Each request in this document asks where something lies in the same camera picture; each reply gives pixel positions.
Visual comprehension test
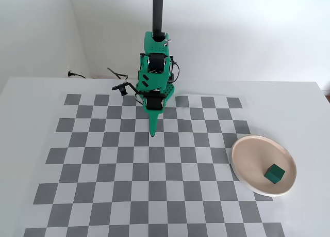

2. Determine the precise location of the black wrist camera board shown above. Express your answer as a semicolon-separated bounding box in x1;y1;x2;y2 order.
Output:
111;83;141;98

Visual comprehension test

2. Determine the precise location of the beige round plate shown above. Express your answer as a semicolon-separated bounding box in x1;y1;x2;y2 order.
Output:
231;135;298;197

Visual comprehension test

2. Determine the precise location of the grey checkerboard mat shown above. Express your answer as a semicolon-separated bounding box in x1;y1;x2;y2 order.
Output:
24;93;286;237

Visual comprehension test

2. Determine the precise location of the black wall plug cable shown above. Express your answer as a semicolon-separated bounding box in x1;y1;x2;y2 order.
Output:
67;70;96;80

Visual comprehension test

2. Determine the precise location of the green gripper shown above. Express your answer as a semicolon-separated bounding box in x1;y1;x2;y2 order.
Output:
136;71;170;137

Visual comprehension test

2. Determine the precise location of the green perforated robot base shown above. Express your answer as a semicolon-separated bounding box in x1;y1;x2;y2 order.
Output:
162;81;177;106

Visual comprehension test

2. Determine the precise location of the black vertical pole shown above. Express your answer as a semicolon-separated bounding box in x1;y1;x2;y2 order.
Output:
152;0;165;39

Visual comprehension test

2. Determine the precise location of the black camera cable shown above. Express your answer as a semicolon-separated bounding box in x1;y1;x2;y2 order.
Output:
107;67;129;82

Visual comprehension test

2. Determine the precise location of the dark green dice cube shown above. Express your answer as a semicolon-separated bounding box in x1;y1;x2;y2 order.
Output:
264;163;286;184

